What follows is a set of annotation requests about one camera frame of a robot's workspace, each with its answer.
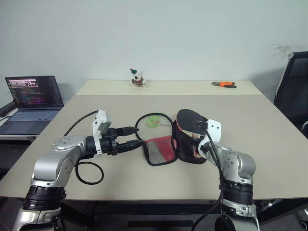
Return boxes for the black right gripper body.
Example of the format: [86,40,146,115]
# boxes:
[192,133,205,145]

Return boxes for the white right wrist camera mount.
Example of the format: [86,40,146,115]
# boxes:
[197,119,222,157]

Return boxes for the green fuzzy charm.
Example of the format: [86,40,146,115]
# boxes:
[146,115,160,129]

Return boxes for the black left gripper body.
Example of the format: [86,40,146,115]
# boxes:
[101,127,120,156]

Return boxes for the orange black pliers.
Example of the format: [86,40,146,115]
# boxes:
[211,81,238,89]

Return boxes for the white plush dog toy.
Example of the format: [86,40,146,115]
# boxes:
[129,68,148,89]

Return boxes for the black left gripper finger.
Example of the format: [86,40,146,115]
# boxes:
[115,126,140,136]
[117,139,146,154]

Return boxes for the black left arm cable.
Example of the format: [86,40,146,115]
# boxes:
[64,110,104,185]

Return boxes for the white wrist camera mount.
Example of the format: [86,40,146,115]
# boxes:
[92,109,113,156]
[197,119,222,157]

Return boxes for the red black paddle case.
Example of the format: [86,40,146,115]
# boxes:
[135,112,208,167]

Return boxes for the open grey laptop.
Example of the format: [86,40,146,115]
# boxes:
[0,76,65,136]

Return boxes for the black office chair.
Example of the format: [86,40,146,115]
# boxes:
[274,51,308,140]

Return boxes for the white side table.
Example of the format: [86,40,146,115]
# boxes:
[0,133,38,145]

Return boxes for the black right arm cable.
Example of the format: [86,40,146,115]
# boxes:
[192,119,226,231]

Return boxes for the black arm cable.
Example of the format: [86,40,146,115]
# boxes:
[64,110,104,185]
[192,119,226,231]

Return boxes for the black oblong device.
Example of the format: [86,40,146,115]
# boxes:
[0,101,16,118]

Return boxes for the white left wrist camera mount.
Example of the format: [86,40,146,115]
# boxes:
[92,109,113,156]

